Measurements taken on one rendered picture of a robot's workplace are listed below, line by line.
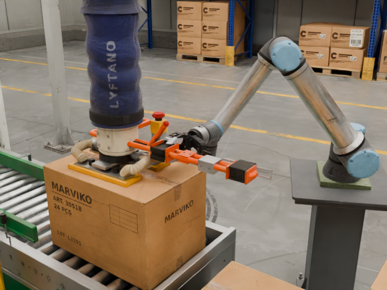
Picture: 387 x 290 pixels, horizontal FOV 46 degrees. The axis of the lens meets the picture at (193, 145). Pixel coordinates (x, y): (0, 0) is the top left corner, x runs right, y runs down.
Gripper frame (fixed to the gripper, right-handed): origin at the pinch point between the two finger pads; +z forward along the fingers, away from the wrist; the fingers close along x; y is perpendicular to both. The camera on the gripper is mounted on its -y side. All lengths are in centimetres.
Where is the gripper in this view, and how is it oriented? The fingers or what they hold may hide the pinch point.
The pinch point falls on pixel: (169, 152)
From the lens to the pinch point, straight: 179.0
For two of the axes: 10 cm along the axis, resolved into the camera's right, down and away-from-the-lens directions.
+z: -5.8, 2.7, -7.7
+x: 0.2, -9.4, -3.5
